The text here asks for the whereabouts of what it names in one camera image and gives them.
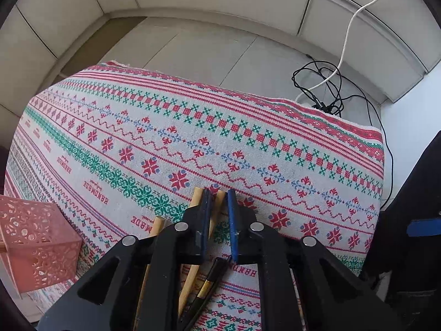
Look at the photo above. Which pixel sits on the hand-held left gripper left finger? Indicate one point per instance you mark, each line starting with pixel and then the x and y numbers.
pixel 206 213

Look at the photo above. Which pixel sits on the wooden chopstick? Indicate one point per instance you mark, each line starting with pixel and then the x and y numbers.
pixel 157 229
pixel 217 210
pixel 197 198

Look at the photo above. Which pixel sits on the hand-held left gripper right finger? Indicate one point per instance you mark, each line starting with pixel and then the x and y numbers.
pixel 234 220

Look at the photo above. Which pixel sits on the patterned woven tablecloth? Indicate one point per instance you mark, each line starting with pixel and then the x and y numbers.
pixel 172 127

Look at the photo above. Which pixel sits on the pink perforated basket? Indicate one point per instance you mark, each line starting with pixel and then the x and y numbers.
pixel 38 244

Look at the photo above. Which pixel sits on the black brush with gold band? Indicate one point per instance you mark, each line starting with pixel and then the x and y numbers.
pixel 206 284

